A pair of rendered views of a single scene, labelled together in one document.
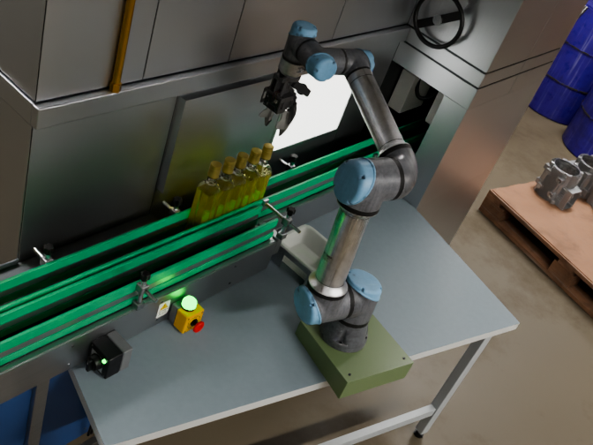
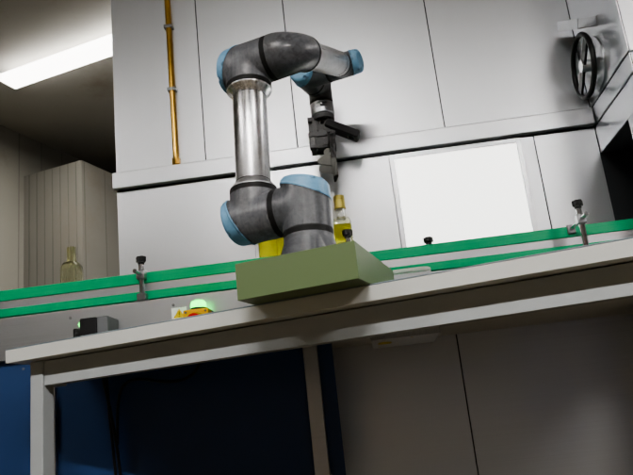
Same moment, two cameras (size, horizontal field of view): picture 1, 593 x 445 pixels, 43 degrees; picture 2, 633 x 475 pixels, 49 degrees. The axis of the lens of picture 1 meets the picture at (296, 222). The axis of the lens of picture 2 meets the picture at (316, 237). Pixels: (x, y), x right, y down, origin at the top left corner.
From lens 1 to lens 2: 2.77 m
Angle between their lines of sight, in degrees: 80
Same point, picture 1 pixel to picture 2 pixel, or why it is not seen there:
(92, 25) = (149, 120)
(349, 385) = (242, 271)
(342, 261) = (237, 143)
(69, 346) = (67, 318)
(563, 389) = not seen: outside the picture
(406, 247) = not seen: hidden behind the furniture
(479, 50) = (616, 42)
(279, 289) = not seen: hidden behind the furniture
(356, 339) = (294, 247)
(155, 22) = (203, 116)
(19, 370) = (19, 322)
